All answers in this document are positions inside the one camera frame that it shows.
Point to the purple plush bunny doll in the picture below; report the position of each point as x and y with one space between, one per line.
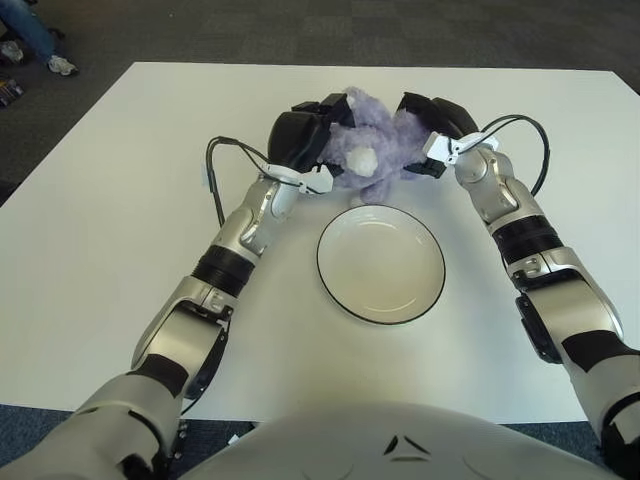
370 135

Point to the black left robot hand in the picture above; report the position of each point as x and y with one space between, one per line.
295 140

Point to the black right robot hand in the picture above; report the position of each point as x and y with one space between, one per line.
450 117

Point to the grey robot torso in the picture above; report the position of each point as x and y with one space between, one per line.
375 445

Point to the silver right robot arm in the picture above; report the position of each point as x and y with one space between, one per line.
525 235

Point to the white plate with black rim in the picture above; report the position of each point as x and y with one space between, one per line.
380 270

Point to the white sneaker on foot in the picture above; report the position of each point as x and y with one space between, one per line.
62 65

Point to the grey white sneaker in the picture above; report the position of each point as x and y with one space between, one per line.
11 51

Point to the person's leg in jeans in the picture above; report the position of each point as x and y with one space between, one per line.
27 25

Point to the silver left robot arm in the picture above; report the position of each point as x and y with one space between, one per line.
250 225

